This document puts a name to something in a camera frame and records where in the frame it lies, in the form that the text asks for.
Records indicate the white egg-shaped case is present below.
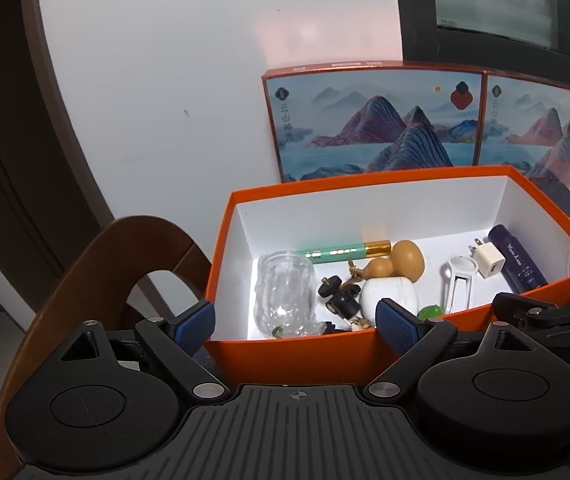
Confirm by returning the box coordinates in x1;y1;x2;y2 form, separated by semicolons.
360;277;419;321

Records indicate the dark framed window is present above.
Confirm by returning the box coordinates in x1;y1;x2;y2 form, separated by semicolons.
392;0;570;93

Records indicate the white plug charger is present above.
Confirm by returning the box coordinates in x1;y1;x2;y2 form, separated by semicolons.
466;237;508;280

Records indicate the clear plastic jar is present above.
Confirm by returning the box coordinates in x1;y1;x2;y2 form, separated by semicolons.
254;251;323;339

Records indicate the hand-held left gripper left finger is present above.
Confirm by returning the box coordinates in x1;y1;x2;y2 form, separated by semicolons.
57;299;232;404

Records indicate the black knobbed mount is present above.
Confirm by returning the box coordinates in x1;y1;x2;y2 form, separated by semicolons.
317;276;366;333

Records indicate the brown wooden chair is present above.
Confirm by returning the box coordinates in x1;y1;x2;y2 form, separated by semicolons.
0;216;216;480

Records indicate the dark brown door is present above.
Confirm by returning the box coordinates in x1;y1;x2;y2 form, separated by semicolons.
0;0;116;281

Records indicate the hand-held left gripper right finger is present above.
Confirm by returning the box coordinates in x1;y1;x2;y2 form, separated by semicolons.
362;297;526;404

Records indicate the orange cardboard box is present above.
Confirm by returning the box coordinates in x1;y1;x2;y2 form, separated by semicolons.
204;165;570;376

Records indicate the teal tube with gold cap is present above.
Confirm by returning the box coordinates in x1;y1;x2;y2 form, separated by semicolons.
297;240;392;265

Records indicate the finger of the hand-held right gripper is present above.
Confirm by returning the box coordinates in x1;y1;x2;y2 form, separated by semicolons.
492;292;570;342

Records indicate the white nail clipper with magnifier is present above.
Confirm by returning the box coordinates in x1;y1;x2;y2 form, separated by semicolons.
445;255;480;316

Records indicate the brown wooden gourd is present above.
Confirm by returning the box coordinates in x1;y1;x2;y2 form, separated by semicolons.
347;240;426;283

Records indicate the landscape print gift box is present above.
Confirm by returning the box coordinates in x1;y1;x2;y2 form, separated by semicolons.
261;62;488;183
480;71;570;186

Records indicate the dark blue cylindrical bottle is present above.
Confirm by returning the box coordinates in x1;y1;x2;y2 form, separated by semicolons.
487;224;550;293

